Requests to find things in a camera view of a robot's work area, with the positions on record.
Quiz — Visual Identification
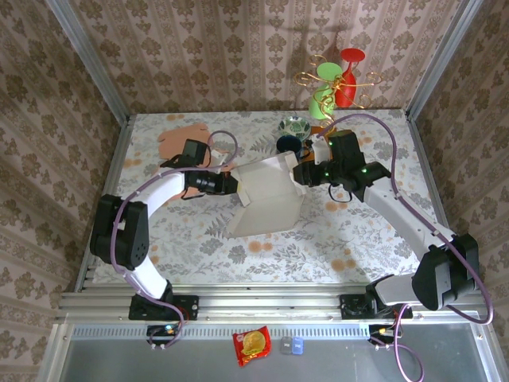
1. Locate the long aluminium base rail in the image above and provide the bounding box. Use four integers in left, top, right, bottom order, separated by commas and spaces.
55, 289, 488, 323

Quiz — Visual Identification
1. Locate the red plastic wine glass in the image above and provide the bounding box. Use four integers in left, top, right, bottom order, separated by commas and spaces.
332, 48, 366, 109

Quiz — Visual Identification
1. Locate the small black circuit board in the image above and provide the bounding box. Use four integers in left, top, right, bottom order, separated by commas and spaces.
146, 324, 180, 345
368, 324, 398, 345

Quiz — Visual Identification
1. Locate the grey metal tray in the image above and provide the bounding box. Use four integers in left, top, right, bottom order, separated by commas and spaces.
37, 322, 506, 382

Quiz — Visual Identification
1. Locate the gold wire cup tree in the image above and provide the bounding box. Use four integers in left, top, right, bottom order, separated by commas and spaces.
294, 54, 383, 165

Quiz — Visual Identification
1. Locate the white paper box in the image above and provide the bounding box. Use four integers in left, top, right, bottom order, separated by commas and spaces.
226, 150, 306, 239

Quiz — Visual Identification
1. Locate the green leaf patterned bowl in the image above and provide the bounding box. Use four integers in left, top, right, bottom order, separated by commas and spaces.
278, 115, 312, 142

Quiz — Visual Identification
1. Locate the aluminium table side rail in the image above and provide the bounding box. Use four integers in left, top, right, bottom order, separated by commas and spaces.
405, 111, 470, 290
73, 115, 134, 294

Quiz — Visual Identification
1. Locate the red snack packet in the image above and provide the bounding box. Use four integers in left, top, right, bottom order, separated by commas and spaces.
232, 325, 273, 368

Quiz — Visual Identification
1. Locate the pink paper box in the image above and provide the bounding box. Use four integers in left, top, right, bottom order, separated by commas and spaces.
157, 123, 235, 202

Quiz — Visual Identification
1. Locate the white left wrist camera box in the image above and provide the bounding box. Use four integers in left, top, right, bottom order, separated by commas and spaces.
209, 147, 232, 165

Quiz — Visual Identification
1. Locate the dark blue mug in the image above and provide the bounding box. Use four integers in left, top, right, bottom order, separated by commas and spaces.
276, 134, 311, 161

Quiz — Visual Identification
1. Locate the floral tablecloth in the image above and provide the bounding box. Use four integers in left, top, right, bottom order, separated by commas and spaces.
91, 110, 457, 284

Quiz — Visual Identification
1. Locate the aluminium frame post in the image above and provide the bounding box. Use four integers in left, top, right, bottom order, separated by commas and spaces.
45, 0, 130, 124
405, 0, 484, 120

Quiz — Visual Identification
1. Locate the green plastic wine glass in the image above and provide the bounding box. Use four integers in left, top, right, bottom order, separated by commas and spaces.
309, 62, 344, 120

